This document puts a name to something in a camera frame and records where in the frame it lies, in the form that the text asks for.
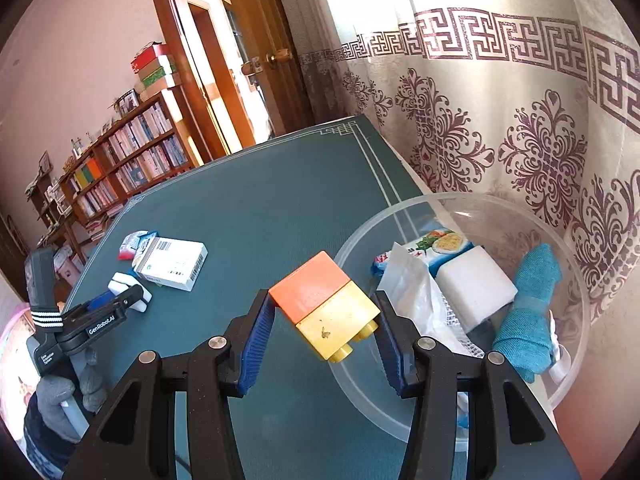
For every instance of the clear plastic bowl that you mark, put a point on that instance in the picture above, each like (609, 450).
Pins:
(360, 395)

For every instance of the red white packet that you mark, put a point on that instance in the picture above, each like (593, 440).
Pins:
(129, 246)

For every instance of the wooden door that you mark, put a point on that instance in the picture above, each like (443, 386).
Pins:
(265, 35)

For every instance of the small wooden shelf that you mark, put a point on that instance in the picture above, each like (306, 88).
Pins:
(47, 210)

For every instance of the person's left hand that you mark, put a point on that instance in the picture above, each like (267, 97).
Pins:
(90, 380)

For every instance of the green flat box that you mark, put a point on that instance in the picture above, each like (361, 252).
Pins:
(157, 75)

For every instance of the white printed plastic packet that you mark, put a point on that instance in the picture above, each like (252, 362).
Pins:
(415, 295)

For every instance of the wooden door frame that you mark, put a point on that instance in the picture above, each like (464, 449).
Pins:
(175, 60)

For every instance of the orange yellow toy block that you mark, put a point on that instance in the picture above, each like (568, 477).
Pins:
(320, 300)

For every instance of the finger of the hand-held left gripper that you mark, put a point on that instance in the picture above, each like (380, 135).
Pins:
(131, 297)
(101, 300)

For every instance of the red flat box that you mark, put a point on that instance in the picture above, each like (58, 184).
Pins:
(150, 57)

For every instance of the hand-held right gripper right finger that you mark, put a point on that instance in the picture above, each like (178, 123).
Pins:
(395, 355)

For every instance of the person's left forearm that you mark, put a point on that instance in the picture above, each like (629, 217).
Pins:
(42, 445)

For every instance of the white sponge black stripe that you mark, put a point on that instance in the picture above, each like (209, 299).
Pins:
(475, 285)
(120, 282)

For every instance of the floral pink cloth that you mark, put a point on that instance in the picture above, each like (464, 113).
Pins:
(12, 360)

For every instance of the teal towel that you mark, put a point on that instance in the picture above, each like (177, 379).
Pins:
(530, 310)

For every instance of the wooden bookshelf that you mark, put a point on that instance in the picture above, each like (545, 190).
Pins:
(130, 160)

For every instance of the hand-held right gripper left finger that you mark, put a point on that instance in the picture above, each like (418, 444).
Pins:
(255, 345)

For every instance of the blue barcode packet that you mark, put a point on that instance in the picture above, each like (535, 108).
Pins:
(445, 245)

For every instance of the white blue medicine box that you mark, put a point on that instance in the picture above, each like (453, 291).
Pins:
(172, 262)

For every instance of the patterned curtain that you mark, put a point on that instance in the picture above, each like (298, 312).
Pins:
(500, 110)

